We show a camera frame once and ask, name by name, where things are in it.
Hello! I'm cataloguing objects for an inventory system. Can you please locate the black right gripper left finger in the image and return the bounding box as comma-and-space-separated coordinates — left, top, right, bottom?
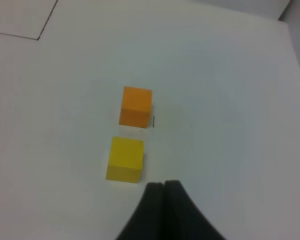
117, 182, 164, 240

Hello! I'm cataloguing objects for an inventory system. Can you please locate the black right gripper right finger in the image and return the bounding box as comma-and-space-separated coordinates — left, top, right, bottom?
163, 180, 224, 240

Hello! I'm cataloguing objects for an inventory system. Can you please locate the yellow cube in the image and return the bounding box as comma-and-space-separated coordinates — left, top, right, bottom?
105, 136, 144, 183

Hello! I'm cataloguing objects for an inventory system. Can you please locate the orange cube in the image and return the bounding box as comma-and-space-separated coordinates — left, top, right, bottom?
119, 86, 153, 129

